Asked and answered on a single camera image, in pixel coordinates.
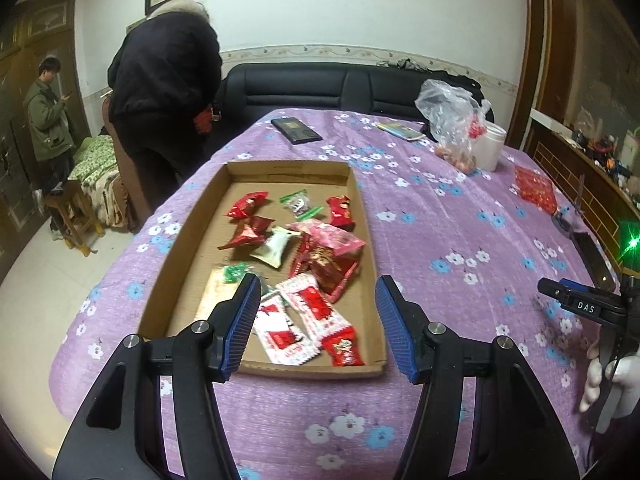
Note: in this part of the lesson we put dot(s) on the colourful booklet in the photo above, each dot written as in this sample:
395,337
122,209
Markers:
402,130

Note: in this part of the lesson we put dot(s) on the red foil snack packet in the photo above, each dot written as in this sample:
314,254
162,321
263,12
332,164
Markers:
247,205

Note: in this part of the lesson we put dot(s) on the red patterned gift bag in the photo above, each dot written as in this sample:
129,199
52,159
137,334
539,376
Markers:
536,187

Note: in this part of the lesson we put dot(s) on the purple floral tablecloth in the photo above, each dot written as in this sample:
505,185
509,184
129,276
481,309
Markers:
440,320

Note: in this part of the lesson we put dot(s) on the small red snack packet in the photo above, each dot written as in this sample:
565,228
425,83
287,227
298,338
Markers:
342,347

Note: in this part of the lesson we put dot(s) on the person's right hand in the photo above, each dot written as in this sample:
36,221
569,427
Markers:
592,377

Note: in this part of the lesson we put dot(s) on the wooden door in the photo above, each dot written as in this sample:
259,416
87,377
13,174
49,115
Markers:
20,135

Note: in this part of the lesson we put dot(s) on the black leather sofa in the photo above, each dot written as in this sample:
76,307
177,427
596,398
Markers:
300,90

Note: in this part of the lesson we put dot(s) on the pink snack packet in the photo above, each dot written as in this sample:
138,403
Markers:
334,239

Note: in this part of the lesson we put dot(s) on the black phone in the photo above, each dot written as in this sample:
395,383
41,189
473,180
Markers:
296,129

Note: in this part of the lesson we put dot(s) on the wooden stool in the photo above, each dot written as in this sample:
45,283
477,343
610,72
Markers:
72,210

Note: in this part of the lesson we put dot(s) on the black tablet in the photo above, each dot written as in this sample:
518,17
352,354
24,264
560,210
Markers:
592,260

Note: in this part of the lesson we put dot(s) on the gold clear snack packet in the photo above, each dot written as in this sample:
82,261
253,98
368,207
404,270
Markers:
220,292

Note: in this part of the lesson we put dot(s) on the wooden glass cabinet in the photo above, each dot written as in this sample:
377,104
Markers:
585,110

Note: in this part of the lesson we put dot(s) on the small red bag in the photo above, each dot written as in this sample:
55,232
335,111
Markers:
202,121

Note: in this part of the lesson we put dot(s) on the large dark red snack packet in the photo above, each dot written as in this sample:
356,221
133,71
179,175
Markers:
327,270

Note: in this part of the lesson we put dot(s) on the clear plastic bag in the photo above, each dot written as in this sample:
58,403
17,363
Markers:
450,120

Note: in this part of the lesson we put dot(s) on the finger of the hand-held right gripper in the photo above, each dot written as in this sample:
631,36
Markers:
575,300

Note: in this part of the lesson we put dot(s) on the green floral cloth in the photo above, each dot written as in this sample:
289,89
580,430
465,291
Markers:
97,170

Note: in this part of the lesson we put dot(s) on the red and white snack packet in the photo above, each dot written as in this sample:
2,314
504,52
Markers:
277,335
309,305

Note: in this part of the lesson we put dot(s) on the white plastic cup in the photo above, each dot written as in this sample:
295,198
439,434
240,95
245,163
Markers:
490,147

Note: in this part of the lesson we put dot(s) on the red snack packet with figure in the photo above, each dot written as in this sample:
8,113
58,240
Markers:
341,211

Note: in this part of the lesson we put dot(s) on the cardboard box tray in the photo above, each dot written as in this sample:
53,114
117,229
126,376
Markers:
200,240

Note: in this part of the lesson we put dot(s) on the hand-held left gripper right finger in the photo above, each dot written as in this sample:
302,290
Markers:
395,325

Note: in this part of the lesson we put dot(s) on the dark red foil candy packet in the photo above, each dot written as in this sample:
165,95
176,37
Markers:
247,232

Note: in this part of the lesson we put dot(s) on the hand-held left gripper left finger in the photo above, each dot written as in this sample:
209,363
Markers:
242,325

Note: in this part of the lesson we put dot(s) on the clear green snack packet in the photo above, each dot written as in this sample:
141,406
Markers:
300,205

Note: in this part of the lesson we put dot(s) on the small green candy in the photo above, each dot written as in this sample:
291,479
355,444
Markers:
235,272

